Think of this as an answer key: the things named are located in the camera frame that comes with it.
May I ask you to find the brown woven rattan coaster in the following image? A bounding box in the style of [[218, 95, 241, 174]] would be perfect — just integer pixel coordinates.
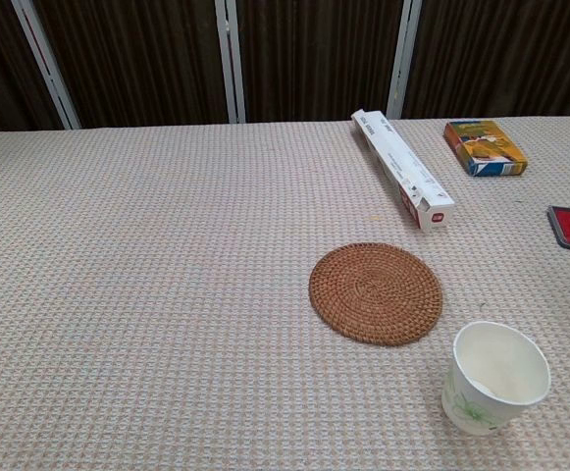
[[308, 241, 443, 348]]

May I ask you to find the white paper cup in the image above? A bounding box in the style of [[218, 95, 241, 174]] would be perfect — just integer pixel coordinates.
[[441, 320, 552, 436]]

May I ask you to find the beige checked tablecloth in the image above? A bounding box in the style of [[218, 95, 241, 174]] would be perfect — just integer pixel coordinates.
[[0, 116, 570, 471]]

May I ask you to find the long white cling-film box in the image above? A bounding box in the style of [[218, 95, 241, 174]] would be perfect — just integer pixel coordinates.
[[350, 109, 456, 235]]

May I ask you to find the small colourful cardboard box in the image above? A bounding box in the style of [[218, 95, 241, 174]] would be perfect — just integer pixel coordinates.
[[443, 120, 529, 178]]

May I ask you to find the dark brown slatted screen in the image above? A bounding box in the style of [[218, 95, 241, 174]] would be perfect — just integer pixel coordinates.
[[0, 0, 570, 138]]

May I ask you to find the white screen frame post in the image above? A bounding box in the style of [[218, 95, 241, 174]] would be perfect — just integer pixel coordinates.
[[214, 0, 245, 125], [386, 0, 423, 120], [11, 0, 81, 131]]

